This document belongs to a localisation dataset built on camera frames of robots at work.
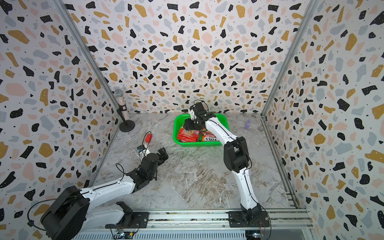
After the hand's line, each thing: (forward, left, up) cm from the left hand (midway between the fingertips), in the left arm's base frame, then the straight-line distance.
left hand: (161, 151), depth 86 cm
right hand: (+17, -14, +2) cm, 22 cm away
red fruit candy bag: (+13, -15, -3) cm, 20 cm away
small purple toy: (+27, -58, -8) cm, 64 cm away
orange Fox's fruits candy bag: (+16, -28, -7) cm, 33 cm away
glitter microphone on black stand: (+29, +31, -10) cm, 44 cm away
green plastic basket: (+27, -7, -6) cm, 28 cm away
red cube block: (+17, +14, -10) cm, 24 cm away
